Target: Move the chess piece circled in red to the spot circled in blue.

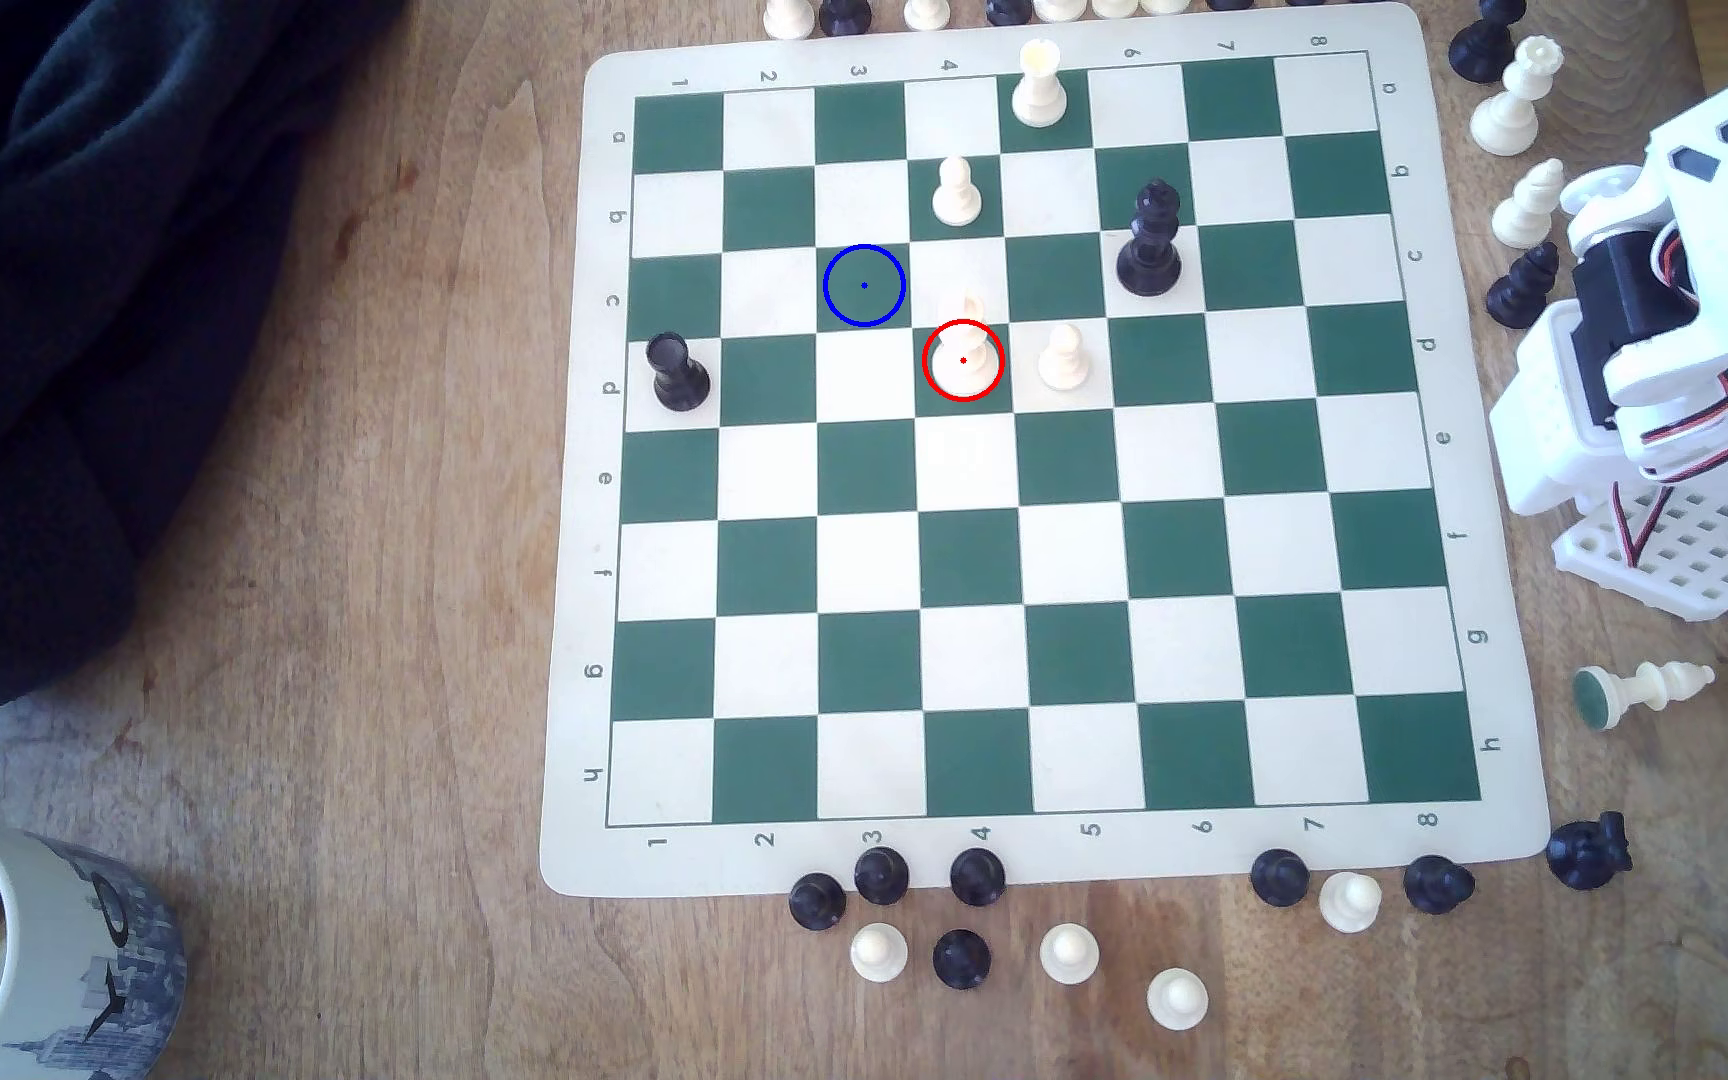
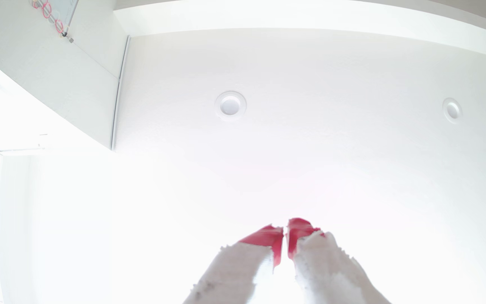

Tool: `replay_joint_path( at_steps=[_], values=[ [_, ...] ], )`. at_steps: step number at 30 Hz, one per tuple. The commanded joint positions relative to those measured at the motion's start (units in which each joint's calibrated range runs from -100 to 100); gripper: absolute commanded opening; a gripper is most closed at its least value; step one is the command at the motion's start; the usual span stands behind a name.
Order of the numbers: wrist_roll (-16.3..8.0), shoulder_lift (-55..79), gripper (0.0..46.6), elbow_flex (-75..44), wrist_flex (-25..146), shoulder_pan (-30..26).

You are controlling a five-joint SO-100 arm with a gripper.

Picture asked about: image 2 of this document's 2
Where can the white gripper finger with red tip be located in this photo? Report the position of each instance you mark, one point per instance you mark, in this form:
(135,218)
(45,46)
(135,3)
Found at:
(243,266)
(327,270)

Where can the whiteboard with red circles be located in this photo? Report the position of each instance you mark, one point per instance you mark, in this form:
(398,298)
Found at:
(59,10)

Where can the round recessed ceiling light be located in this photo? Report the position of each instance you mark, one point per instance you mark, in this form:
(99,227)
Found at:
(452,110)
(230,105)

